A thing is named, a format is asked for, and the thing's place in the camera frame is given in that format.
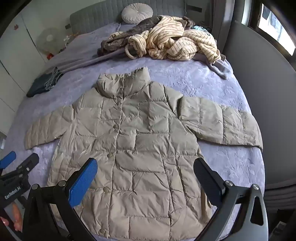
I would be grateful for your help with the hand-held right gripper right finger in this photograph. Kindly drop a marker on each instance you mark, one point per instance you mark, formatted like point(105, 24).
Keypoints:
point(208, 182)

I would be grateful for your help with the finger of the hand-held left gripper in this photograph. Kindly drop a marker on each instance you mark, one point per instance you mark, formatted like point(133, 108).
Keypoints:
point(26, 163)
point(7, 160)

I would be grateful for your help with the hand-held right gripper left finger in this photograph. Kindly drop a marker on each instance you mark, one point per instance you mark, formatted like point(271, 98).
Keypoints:
point(83, 183)

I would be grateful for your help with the beige puffer jacket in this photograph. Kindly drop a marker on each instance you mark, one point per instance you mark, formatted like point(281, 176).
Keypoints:
point(143, 139)

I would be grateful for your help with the person's left hand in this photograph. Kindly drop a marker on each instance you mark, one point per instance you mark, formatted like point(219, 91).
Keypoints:
point(16, 212)

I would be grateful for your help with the folded dark jeans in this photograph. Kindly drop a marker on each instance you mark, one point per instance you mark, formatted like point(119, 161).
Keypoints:
point(39, 85)

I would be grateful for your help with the lavender bed blanket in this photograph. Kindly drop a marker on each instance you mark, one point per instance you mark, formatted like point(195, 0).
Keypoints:
point(208, 88)

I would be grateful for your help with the small red object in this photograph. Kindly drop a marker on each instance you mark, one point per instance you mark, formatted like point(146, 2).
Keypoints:
point(49, 56)

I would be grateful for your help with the grey garment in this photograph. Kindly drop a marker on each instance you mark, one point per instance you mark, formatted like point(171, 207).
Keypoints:
point(219, 68)

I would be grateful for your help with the grey fleece blanket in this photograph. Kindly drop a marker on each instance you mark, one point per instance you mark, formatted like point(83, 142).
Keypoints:
point(81, 53)

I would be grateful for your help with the white standing fan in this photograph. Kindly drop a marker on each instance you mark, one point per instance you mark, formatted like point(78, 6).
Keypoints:
point(49, 38)

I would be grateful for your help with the brown fuzzy garment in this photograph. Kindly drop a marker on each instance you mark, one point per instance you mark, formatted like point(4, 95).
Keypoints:
point(115, 41)

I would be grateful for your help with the cream striped garment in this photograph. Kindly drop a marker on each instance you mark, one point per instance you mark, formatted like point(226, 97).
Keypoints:
point(166, 39)

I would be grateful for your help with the teal cloth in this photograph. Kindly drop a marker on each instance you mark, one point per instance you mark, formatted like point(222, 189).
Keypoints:
point(198, 28)

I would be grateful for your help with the grey padded headboard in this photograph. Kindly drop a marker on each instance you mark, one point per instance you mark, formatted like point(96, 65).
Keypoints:
point(97, 16)

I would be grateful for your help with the window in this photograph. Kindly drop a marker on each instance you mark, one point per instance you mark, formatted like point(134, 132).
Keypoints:
point(270, 25)

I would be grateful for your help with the round pale cushion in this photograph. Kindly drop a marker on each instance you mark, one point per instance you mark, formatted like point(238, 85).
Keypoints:
point(137, 14)

